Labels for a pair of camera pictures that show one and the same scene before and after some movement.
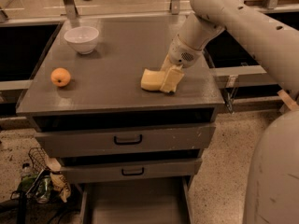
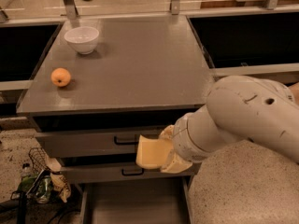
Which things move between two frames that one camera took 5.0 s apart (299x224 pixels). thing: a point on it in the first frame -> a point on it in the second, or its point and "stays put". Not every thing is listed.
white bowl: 82,38 stays put
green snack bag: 36,186 stays put
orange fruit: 61,77 stays put
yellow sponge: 152,79 -> 152,153
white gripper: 181,54 -> 186,139
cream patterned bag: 57,180 stays put
